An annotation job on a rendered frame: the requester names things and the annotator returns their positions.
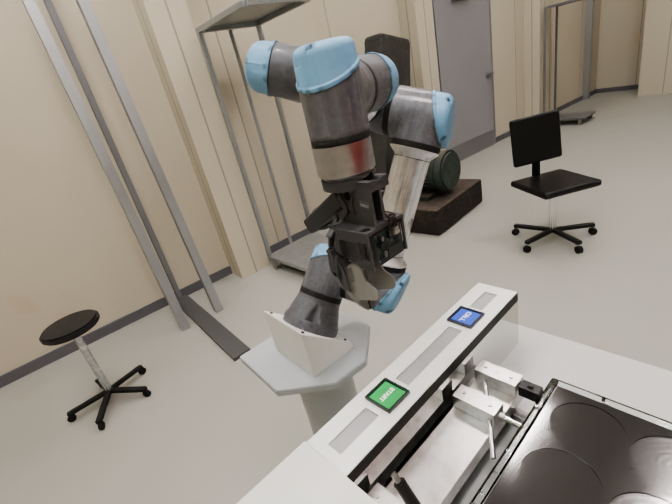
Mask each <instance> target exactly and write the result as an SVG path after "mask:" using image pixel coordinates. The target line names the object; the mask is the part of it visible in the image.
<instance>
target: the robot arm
mask: <svg viewBox="0 0 672 504"><path fill-rule="evenodd" d="M245 63H246V64H245V75H246V79H247V82H248V84H249V86H250V87H251V88H252V89H253V90H254V91H255V92H258V93H261V94H265V95H267V96H268V97H272V96H273V97H279V98H283V99H287V100H290V101H294V102H298V103H301V104H302V108H303V112H304V116H305V120H306V125H307V129H308V133H309V137H310V141H311V145H312V153H313V157H314V161H315V165H316V170H317V174H318V177H319V178H321V179H322V180H321V182H322V186H323V190H324V192H327V193H331V194H330V195H329V196H328V197H327V198H326V199H325V200H324V201H323V202H322V203H321V204H320V205H319V206H318V207H316V208H315V209H314V210H313V211H312V213H311V214H310V215H309V216H308V217H307V218H306V219H305V220H304V224H305V226H306V227H307V229H308V231H309V232H310V233H314V232H316V231H318V230H326V229H328V228H329V230H328V232H327V234H326V237H328V244H325V243H321V244H318V245H317V246H316V247H315V249H314V251H313V254H312V256H311V257H310V262H309V265H308V267H307V270H306V273H305V276H304V279H303V282H302V285H301V288H300V290H299V293H298V295H297V296H296V297H295V299H294V300H293V302H292V303H291V305H290V307H289V309H286V311H285V313H284V316H283V320H284V321H285V322H287V323H288V324H290V325H292V326H294V327H296V328H299V329H301V330H304V331H306V332H309V333H312V334H316V335H319V336H323V337H329V338H335V337H336V335H337V333H338V329H339V327H338V321H339V307H340V304H341V301H342V298H344V299H347V300H349V301H352V302H354V303H357V304H358V305H359V306H361V307H362V308H364V309H366V310H370V309H373V311H379V312H382V313H385V314H390V313H392V312H393V311H394V310H395V309H396V307H397V305H398V304H399V302H400V300H401V298H402V296H403V294H404V292H405V290H406V288H407V286H408V283H409V280H410V274H408V272H406V273H405V271H406V267H407V264H406V262H405V260H404V258H403V255H404V252H405V249H408V246H407V241H408V238H409V234H410V231H411V227H412V224H413V220H414V216H415V213H416V209H417V206H418V202H419V199H420V195H421V192H422V188H423V185H424V181H425V178H426V174H427V171H428V167H429V164H430V162H431V160H433V159H435V158H436V157H438V156H439V153H440V149H444V148H448V146H449V144H450V140H451V137H452V132H453V126H454V119H455V100H454V98H453V96H452V95H451V94H449V93H444V92H440V91H437V90H435V89H434V90H429V89H423V88H417V87H411V86H405V85H399V75H398V71H397V68H396V66H395V64H394V63H393V62H392V60H391V59H390V58H388V57H387V56H385V55H383V54H379V53H375V52H367V53H364V54H359V53H357V51H356V46H355V42H354V40H353V39H352V38H351V37H349V36H339V37H333V38H328V39H324V40H320V41H316V42H312V43H309V44H306V45H303V46H301V45H294V44H287V43H280V42H278V41H276V40H274V41H257V42H255V43H254V44H253V45H252V46H251V47H250V49H249V50H248V53H247V56H246V61H245ZM370 131H372V132H375V133H378V134H381V135H385V136H389V137H392V139H391V143H390V146H391V147H392V149H393V151H394V157H393V161H392V165H391V169H390V172H389V176H388V175H387V174H386V173H376V170H375V168H374V166H375V165H376V163H375V157H374V151H373V145H372V139H371V132H370ZM384 186H386V188H385V192H384V196H383V197H382V192H381V188H382V187H384Z"/></svg>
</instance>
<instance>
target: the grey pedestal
mask: <svg viewBox="0 0 672 504"><path fill-rule="evenodd" d="M338 327H339V329H338V333H337V334H338V335H339V336H341V337H343V338H345V339H347V340H348V341H350V342H352V343H353V345H354V348H352V349H351V350H350V351H348V352H347V353H346V354H344V355H343V356H342V357H340V358H339V359H338V360H336V361H335V362H334V363H333V364H331V365H330V366H329V367H327V368H326V369H325V370H323V371H322V372H321V373H319V374H318V375H317V376H315V377H313V376H312V375H311V374H309V373H308V372H307V371H305V370H304V369H303V368H301V367H300V366H299V365H297V364H296V363H295V362H293V361H292V360H291V359H289V358H288V357H287V356H285V355H284V354H283V353H281V352H280V351H278V350H277V348H276V346H275V343H274V340H273V337H270V338H269V339H267V340H265V341H264V342H262V343H261V344H259V345H257V346H256V347H254V348H253V349H251V350H249V351H248V352H246V353H245V354H243V355H241V356H240V359H241V362H242V363H243V364H245V365H246V366H247V367H248V368H249V369H250V370H251V371H252V372H253V373H254V374H255V375H256V376H257V377H258V378H259V379H260V380H262V381H263V382H264V383H265V384H266V385H267V386H268V387H269V388H270V389H271V390H272V391H273V392H274V393H275V394H276V395H277V396H286V395H294V394H300V396H301V399H302V402H303V405H304V408H305V411H306V414H307V417H308V420H309V423H310V425H311V428H312V431H313V434H314V435H315V434H316V433H317V432H318V431H319V430H320V429H321V428H322V427H323V426H324V425H326V424H327V423H328V422H329V421H330V420H331V419H332V418H333V417H334V416H335V415H336V414H337V413H338V412H340V411H341V410H342V409H343V408H344V407H345V406H346V405H347V404H348V403H349V402H350V401H351V400H352V399H354V398H355V397H356V396H357V395H358V394H357V391H356V387H355V383H354V379H353V376H354V375H356V374H357V373H358V372H359V371H361V370H362V369H363V368H364V367H366V365H367V360H368V350H369V339H370V326H369V324H367V323H365V322H362V321H360V320H358V319H356V318H354V317H352V316H350V315H348V314H346V313H344V312H342V311H340V310H339V321H338Z"/></svg>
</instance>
